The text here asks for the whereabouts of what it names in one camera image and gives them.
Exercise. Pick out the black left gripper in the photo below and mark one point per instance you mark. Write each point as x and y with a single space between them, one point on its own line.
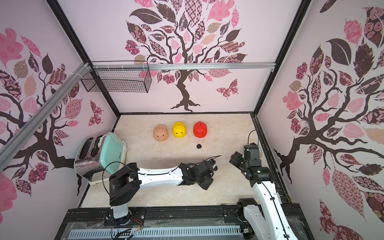
207 184

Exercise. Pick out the mint green chrome toaster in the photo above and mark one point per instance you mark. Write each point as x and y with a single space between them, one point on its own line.
99 157

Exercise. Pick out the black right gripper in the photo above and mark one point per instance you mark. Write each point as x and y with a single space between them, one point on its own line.
238 160

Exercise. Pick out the yellow piggy bank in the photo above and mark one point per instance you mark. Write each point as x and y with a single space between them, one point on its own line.
179 130

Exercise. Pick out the red piggy bank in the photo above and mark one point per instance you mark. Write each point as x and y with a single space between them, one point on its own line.
200 130

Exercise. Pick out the aluminium rail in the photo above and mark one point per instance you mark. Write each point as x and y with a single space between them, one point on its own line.
13 146
166 67

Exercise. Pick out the white slotted cable duct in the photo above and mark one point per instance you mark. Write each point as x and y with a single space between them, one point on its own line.
161 233

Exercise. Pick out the black wire basket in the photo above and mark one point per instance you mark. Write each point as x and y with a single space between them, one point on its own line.
119 77

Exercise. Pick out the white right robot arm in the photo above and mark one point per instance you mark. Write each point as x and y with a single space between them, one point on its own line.
267 219

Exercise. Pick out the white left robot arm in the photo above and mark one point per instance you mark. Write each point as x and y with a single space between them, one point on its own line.
128 180

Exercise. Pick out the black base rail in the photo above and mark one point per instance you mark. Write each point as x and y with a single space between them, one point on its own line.
155 217

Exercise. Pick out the aluminium rail back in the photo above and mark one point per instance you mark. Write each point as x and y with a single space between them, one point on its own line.
166 67

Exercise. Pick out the aluminium rail left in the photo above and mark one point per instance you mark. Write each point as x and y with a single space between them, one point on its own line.
13 146

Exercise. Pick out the pink piggy bank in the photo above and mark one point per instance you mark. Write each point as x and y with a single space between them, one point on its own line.
160 133

